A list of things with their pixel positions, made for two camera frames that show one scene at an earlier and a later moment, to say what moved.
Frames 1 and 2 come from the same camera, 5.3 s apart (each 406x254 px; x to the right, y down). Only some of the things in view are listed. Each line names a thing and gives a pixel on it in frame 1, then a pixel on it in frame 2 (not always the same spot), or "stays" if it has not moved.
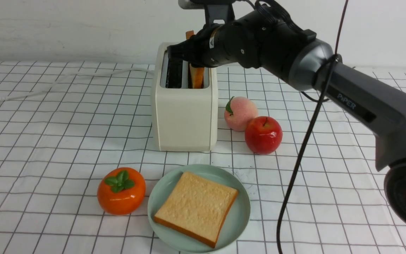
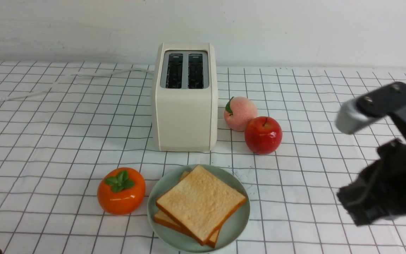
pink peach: (239, 110) stays
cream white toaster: (185, 119) stays
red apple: (263, 135) stays
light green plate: (237, 222) stays
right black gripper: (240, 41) → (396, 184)
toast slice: (196, 74) → (201, 204)
